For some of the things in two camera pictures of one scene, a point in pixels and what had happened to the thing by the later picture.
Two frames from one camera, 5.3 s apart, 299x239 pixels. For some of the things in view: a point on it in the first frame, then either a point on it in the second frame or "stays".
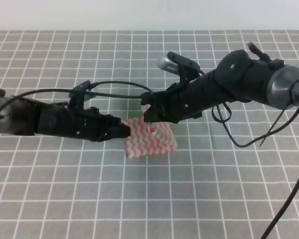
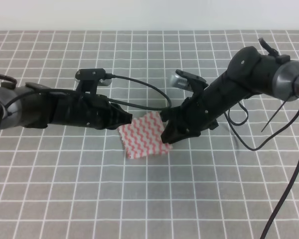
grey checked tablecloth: (232, 172) stays
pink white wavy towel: (148, 138) stays
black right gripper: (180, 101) -> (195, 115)
